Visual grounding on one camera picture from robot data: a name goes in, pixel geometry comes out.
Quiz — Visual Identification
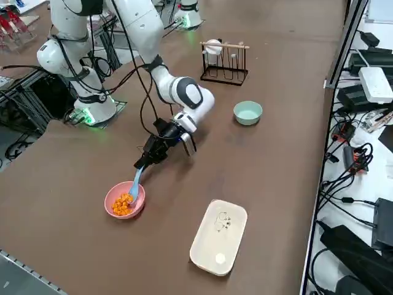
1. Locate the blue plastic spoon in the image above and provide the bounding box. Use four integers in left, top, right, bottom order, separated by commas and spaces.
127, 165, 145, 205

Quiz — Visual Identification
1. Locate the aluminium frame post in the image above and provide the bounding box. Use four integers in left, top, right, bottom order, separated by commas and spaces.
324, 0, 369, 90

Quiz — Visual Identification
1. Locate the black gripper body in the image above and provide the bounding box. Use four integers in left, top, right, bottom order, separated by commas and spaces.
153, 119, 185, 147

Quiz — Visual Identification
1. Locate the pink bowl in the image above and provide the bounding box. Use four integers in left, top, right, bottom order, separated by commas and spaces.
104, 181, 146, 219

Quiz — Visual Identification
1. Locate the black power strip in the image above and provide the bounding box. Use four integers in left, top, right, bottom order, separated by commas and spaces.
348, 47, 393, 76

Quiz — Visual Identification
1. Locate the green bowl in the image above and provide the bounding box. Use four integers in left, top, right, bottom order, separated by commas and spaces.
233, 100, 263, 127

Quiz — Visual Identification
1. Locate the small black orange adapter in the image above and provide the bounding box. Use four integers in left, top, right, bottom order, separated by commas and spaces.
342, 144, 369, 175

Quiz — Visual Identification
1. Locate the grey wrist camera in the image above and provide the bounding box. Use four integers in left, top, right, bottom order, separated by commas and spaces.
179, 132, 198, 156

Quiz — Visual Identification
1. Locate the black wire cup rack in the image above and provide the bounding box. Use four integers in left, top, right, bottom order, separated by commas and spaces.
200, 41, 250, 87

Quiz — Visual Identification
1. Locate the white mug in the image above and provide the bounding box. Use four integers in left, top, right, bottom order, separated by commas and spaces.
204, 39, 224, 56

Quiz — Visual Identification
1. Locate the orange popcorn pile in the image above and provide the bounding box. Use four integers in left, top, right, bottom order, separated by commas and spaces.
111, 192, 135, 216

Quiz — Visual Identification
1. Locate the black box adapter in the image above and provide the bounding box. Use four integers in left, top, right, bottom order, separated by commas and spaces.
370, 198, 393, 250

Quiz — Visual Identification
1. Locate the cream rectangular tray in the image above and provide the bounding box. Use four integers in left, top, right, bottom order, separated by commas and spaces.
189, 199, 248, 277

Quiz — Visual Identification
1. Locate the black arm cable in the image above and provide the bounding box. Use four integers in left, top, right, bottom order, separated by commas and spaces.
109, 0, 168, 133

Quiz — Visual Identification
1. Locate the clear red display stand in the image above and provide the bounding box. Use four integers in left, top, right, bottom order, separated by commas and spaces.
0, 9, 39, 52

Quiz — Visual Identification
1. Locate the black charger brick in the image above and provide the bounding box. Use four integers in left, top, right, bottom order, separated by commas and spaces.
359, 30, 381, 47

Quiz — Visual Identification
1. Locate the black power adapter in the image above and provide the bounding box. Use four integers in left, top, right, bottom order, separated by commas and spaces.
337, 84, 368, 111

